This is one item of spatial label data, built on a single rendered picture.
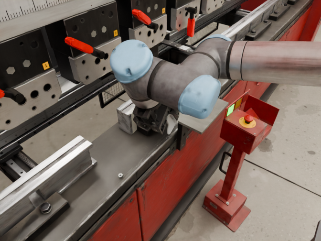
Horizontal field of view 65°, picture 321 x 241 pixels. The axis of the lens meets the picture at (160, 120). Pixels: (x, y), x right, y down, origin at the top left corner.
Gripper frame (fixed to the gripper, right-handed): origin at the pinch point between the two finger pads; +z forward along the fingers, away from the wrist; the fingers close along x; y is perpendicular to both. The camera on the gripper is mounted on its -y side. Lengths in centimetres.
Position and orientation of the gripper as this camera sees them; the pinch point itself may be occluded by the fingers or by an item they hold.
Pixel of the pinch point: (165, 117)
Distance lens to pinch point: 76.0
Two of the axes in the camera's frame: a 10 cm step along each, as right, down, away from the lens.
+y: -3.6, 8.9, -2.7
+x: 9.2, 2.9, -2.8
